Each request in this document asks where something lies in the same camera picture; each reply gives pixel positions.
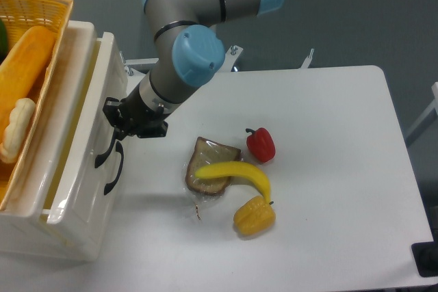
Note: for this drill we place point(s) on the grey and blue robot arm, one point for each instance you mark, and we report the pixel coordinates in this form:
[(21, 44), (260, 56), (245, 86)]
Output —
[(189, 55)]

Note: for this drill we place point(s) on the yellow plastic banana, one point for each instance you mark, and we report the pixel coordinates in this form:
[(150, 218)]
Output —
[(238, 169)]

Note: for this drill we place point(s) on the yellow bell pepper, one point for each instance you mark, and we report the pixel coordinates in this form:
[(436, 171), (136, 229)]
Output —
[(254, 216)]

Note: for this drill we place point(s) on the white top drawer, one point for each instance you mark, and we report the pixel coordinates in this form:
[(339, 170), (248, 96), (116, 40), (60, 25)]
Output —
[(78, 209)]

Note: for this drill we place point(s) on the cream croissant pastry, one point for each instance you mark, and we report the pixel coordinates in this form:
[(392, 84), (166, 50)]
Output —
[(14, 134)]

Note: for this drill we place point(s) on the orange baguette loaf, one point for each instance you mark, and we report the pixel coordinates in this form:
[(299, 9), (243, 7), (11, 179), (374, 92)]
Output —
[(22, 66)]

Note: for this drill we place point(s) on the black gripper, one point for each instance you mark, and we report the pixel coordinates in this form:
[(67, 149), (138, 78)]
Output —
[(132, 117)]

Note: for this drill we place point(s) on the black lower drawer handle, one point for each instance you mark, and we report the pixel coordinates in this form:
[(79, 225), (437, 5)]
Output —
[(108, 188)]

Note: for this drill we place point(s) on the white frame at right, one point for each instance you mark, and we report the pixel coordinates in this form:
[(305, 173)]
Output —
[(423, 121)]

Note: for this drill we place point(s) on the yellow woven basket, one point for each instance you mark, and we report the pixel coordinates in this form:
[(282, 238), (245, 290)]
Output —
[(19, 16)]

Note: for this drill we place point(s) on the white drawer cabinet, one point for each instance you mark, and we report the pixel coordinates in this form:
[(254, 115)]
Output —
[(23, 229)]

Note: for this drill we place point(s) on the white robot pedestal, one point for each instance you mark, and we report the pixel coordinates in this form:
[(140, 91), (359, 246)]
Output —
[(136, 67)]

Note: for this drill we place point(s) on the black drawer handle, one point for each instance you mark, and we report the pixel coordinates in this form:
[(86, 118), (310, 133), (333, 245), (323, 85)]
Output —
[(108, 188), (101, 158)]

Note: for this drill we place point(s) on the black top drawer handle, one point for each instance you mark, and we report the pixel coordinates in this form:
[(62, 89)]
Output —
[(101, 158)]

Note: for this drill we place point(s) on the black device at table edge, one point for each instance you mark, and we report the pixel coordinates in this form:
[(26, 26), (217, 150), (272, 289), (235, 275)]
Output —
[(425, 256)]

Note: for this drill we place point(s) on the red bell pepper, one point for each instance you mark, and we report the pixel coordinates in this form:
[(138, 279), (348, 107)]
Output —
[(260, 144)]

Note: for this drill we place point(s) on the green vegetable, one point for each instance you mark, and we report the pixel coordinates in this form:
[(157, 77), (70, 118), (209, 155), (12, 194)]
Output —
[(4, 44)]

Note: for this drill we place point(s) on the wrapped brown bread slice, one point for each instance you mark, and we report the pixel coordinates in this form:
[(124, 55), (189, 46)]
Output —
[(202, 180)]

